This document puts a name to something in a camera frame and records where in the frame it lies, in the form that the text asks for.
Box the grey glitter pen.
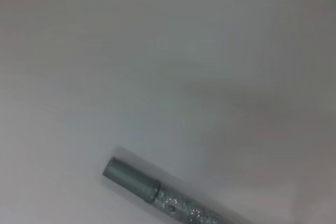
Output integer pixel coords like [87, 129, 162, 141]
[102, 156, 254, 224]

